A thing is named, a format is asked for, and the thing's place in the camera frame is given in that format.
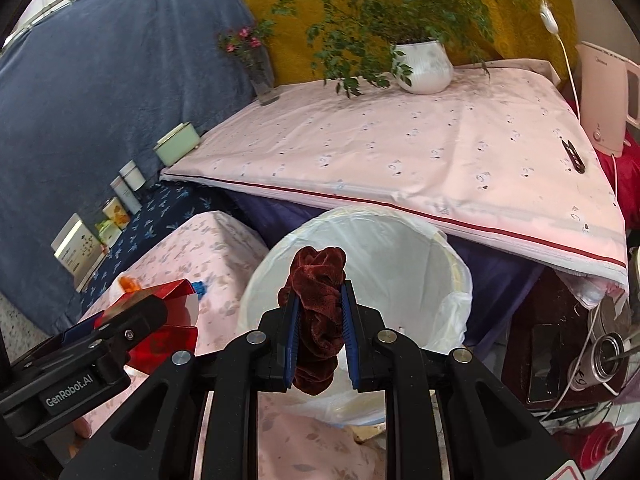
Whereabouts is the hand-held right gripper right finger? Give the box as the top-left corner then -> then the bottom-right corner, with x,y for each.
340,280 -> 576,480

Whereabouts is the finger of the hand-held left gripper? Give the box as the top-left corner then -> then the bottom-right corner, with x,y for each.
92,294 -> 169,361

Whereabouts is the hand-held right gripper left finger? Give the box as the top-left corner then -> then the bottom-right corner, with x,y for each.
60,290 -> 302,480

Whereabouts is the red plastic packet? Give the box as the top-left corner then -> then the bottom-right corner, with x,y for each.
102,280 -> 201,376

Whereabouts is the dark red scrunchie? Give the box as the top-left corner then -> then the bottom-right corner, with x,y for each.
277,246 -> 349,395

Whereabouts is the trash bin with white bag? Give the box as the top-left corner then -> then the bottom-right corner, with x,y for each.
235,205 -> 473,428

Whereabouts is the small green box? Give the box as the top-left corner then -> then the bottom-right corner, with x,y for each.
95,219 -> 123,248

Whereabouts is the white plant print box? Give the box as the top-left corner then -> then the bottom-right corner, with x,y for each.
51,213 -> 108,291

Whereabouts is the pink rabbit print cloth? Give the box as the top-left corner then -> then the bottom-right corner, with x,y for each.
75,210 -> 386,480

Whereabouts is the yellow flower print box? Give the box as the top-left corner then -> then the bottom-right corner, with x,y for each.
101,197 -> 132,232

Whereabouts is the navy floral cloth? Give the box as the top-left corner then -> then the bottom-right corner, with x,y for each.
75,180 -> 241,321

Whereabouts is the tall white tube bottle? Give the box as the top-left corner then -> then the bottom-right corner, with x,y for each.
110,176 -> 143,215

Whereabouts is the white round canister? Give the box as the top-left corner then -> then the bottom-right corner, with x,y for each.
119,160 -> 145,192

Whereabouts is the dark purple cloth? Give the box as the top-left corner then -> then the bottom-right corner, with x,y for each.
225,190 -> 546,351

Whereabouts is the green tissue box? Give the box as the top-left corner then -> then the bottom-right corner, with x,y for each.
152,122 -> 202,167

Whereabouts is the pink printed tablecloth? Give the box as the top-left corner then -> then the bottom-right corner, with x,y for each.
160,57 -> 629,281

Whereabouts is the black phone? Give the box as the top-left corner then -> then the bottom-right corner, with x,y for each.
525,322 -> 568,406

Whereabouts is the dark red mat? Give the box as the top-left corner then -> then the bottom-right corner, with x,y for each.
502,270 -> 640,406

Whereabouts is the blue-grey blanket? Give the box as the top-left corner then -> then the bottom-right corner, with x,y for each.
0,0 -> 261,331

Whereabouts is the white plastic bundle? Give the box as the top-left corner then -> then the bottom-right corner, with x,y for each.
565,265 -> 628,311

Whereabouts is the glass vase with pink flowers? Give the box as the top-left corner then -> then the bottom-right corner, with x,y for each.
217,20 -> 278,107

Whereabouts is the red round object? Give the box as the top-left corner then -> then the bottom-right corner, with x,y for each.
560,420 -> 626,473

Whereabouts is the green plant in white pot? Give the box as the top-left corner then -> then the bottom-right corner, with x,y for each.
270,0 -> 506,98

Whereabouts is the yellow cloth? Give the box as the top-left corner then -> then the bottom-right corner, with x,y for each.
220,0 -> 586,86

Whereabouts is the black clip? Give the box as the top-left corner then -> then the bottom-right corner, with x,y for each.
561,138 -> 587,175

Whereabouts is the red cloth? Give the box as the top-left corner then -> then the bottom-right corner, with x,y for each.
595,137 -> 640,241

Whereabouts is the pink electric kettle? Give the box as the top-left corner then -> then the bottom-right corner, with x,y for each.
575,41 -> 640,156

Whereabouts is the white cable with switch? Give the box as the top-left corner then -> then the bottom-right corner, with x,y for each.
525,0 -> 628,211

